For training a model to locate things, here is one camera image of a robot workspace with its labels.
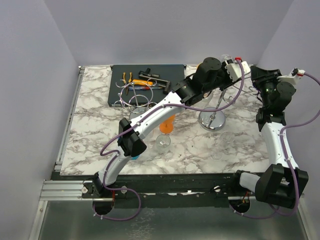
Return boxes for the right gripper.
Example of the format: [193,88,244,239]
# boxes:
[250,67,283,108]

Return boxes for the ribbed clear wine glass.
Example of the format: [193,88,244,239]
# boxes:
[219,54,235,64]

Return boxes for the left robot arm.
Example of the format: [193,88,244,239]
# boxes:
[93,57,245,198]

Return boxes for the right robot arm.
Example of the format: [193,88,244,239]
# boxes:
[230,66,309,209]

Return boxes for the lying clear wine glass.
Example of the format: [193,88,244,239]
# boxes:
[209,131,235,161]

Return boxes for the clear stemmed glass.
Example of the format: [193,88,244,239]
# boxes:
[145,131,155,149]

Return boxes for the orange plastic goblet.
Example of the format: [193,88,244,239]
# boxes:
[159,115,176,134]

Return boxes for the dark metal T tool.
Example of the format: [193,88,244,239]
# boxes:
[138,67,160,78]

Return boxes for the red blue screwdriver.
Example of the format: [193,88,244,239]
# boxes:
[128,85,164,91]

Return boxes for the dark grey tray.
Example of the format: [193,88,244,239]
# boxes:
[107,64,185,107]

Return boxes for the blue plastic goblet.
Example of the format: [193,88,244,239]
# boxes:
[131,155,140,160]

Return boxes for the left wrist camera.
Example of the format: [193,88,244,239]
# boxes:
[223,57,251,82]

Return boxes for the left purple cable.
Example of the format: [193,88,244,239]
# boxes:
[92,57,247,221]

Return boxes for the purple cable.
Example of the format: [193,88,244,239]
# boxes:
[232,72,320,220]
[92,57,247,221]

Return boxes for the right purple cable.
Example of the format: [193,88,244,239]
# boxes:
[232,72,320,220]

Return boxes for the small chrome ring rack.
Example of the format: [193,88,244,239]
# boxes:
[111,79,156,120]

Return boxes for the orange handled pliers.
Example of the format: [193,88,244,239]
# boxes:
[122,72,134,96]

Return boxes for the black mounting base rail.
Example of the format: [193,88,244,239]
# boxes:
[49,172,266,210]

